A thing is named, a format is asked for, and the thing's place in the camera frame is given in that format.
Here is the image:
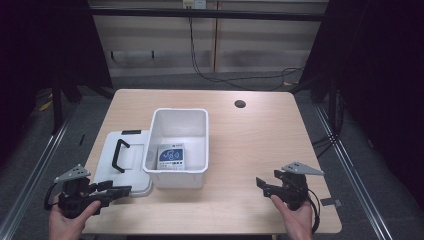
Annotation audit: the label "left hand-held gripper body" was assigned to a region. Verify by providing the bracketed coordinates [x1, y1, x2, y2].
[54, 163, 102, 220]

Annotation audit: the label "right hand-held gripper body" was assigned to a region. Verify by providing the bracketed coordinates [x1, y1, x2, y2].
[273, 161, 326, 212]

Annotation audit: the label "person's left hand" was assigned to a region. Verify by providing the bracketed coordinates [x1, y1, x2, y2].
[48, 194, 102, 240]

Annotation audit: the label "person's right hand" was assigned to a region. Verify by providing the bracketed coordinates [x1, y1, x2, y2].
[270, 194, 315, 240]

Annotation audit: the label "white and blue packet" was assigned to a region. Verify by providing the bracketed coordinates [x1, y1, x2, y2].
[156, 143, 186, 171]

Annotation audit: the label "white plastic storage bin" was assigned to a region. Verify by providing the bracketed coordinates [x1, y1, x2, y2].
[142, 107, 210, 190]

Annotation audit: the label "yellow floor tape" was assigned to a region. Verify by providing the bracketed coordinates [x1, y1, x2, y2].
[38, 99, 54, 113]

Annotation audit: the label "dark curtain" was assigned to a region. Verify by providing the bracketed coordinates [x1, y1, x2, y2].
[0, 0, 114, 168]
[298, 0, 424, 201]

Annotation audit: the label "black horizontal metal bar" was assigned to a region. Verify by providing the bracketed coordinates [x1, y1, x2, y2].
[88, 7, 326, 23]

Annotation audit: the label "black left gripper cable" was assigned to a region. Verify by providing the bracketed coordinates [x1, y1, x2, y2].
[43, 182, 62, 211]

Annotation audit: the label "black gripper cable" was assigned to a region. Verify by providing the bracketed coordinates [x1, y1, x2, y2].
[43, 182, 62, 211]
[305, 188, 322, 235]

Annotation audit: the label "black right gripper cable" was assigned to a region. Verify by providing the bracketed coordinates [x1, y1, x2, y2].
[305, 188, 322, 235]

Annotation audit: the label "white lid with black handle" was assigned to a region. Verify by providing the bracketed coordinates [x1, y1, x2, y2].
[92, 129, 154, 198]

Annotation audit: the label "metal floor rail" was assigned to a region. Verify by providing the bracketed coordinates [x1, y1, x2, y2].
[314, 105, 394, 240]
[0, 106, 78, 240]

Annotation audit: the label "black floor cables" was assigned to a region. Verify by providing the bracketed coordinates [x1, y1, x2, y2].
[311, 131, 341, 159]

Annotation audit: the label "black wall cable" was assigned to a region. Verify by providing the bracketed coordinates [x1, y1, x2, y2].
[188, 17, 304, 92]

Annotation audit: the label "white wall socket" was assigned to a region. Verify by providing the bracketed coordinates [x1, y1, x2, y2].
[182, 0, 208, 10]

